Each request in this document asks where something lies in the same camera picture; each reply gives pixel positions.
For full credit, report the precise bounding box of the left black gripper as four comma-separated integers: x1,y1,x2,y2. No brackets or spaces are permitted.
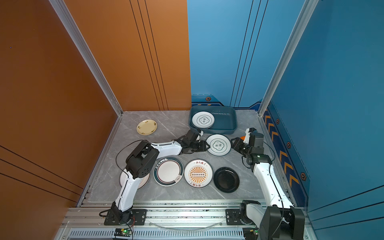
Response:
189,140,211,152

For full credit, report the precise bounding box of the white plate black emblem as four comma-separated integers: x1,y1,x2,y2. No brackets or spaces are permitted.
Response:
192,112,215,129
206,134,232,157

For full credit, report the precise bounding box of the cream yellow floral plate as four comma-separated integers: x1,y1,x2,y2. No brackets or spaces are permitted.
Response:
136,120,158,136

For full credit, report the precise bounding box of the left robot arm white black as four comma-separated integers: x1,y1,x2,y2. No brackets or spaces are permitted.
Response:
110,129,210,225

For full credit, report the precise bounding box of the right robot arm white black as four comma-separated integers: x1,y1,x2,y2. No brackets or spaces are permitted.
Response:
231,128,305,240

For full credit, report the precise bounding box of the teal plastic bin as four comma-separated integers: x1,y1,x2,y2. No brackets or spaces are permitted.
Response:
189,106,238,135

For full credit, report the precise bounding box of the white orange sunburst plate centre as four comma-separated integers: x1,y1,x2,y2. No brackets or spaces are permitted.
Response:
184,159,214,189

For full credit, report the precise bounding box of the white orange sunburst plate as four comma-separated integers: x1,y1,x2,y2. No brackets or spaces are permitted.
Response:
184,159,214,189
119,170,151,191

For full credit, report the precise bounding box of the white plate dark green rim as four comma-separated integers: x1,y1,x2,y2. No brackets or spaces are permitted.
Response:
153,157,184,187

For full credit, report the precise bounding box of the white orange sunburst plate left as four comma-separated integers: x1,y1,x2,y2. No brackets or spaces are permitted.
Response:
119,170,151,191

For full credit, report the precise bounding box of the right green circuit board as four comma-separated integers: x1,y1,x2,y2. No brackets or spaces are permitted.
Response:
243,228,259,240

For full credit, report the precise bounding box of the green circuit board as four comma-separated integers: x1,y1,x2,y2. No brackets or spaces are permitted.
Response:
243,228,259,240
113,228,134,240

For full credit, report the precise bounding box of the left green circuit board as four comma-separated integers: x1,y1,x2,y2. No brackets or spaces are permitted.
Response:
113,228,134,240

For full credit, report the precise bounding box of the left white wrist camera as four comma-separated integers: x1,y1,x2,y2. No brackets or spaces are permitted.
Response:
197,129,204,140

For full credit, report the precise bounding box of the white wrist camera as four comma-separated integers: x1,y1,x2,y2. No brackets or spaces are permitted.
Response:
197,129,204,140
243,128,257,144

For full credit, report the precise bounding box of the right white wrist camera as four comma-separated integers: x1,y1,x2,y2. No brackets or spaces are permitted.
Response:
243,128,257,144

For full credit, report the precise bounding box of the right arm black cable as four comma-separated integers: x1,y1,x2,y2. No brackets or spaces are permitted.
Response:
241,140,286,238

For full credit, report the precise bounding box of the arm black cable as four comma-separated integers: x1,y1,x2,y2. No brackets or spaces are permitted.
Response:
241,140,286,238
115,139,145,178

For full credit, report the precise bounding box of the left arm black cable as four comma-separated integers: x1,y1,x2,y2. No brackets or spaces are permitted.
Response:
115,139,145,178

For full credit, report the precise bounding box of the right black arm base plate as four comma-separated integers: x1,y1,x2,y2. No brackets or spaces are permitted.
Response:
225,209,252,226

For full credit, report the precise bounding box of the aluminium frame rail front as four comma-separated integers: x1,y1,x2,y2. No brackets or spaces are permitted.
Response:
53,199,319,240

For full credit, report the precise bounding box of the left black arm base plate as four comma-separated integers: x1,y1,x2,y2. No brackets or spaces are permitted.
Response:
104,209,147,226

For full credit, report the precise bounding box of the right aluminium corner post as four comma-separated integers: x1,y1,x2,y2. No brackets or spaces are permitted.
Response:
258,0,319,117

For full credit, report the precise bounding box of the aluminium corner post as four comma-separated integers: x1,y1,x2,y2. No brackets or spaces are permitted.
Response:
49,0,124,117
258,0,319,117

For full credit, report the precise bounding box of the left aluminium corner post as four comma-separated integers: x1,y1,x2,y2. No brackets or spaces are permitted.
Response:
49,0,124,117

